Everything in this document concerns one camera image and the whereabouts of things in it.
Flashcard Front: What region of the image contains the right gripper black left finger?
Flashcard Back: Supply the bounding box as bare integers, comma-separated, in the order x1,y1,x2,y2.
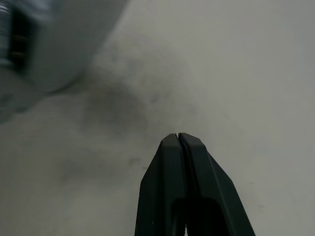
134,133,187,236

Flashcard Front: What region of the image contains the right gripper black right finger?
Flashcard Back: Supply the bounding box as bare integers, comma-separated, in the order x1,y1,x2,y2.
179,132,256,236

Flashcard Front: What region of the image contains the motor stator with copper windings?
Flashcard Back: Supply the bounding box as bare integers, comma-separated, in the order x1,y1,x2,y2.
0,0,132,125

